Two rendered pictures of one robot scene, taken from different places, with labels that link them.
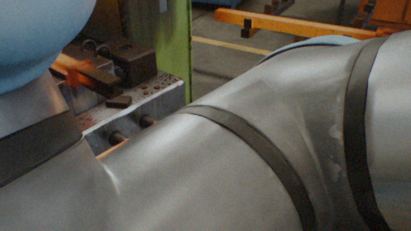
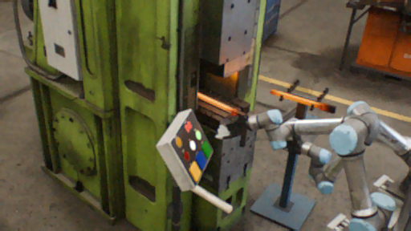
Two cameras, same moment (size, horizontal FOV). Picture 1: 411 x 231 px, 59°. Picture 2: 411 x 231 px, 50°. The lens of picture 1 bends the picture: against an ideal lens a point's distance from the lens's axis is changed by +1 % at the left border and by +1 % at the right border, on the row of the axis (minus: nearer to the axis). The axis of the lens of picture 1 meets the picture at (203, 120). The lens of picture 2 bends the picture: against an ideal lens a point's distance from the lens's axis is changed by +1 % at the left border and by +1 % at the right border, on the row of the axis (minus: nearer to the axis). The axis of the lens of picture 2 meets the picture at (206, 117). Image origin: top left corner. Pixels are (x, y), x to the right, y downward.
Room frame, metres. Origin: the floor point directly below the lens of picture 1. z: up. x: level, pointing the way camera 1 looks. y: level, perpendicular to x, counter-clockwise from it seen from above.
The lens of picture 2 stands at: (-1.79, 0.40, 2.38)
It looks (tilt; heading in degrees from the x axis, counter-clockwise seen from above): 31 degrees down; 0
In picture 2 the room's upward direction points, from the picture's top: 3 degrees clockwise
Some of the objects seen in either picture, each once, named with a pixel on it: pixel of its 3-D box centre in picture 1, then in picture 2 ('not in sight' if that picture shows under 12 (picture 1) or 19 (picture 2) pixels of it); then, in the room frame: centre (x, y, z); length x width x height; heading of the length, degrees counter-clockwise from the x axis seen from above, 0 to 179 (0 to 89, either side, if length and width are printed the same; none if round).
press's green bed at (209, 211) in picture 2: not in sight; (204, 187); (0.76, 0.38, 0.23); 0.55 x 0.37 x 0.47; 51
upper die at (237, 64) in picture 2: not in sight; (207, 54); (0.71, 0.40, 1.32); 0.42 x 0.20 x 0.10; 51
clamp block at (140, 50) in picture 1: (126, 60); (239, 106); (0.75, 0.17, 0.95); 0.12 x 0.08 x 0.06; 51
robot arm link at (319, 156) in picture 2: not in sight; (319, 155); (0.21, -0.24, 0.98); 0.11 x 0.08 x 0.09; 51
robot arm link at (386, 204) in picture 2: not in sight; (379, 208); (-0.21, -0.44, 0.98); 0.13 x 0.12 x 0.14; 139
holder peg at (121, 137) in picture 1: (121, 141); not in sight; (0.55, 0.16, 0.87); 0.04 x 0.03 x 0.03; 51
